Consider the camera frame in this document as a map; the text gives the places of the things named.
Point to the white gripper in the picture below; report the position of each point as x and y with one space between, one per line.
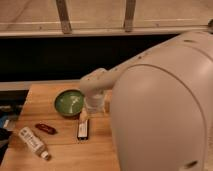
94 99

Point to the black and white eraser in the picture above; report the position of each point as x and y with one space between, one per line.
83 130

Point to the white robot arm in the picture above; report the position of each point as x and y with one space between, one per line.
161 108

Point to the green ceramic bowl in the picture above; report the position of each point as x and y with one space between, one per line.
69 103

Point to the wooden table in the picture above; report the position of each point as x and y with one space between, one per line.
97 153

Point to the white tube bottle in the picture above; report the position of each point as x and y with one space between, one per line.
35 144

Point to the dark items at left edge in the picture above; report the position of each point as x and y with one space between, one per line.
4 133

